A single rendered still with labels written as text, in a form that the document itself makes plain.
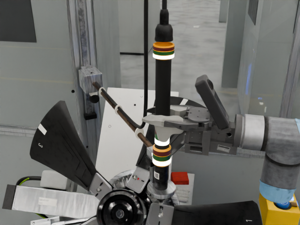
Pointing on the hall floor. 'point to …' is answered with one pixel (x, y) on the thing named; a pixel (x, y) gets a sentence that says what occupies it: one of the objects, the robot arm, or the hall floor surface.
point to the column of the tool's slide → (75, 49)
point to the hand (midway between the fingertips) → (149, 112)
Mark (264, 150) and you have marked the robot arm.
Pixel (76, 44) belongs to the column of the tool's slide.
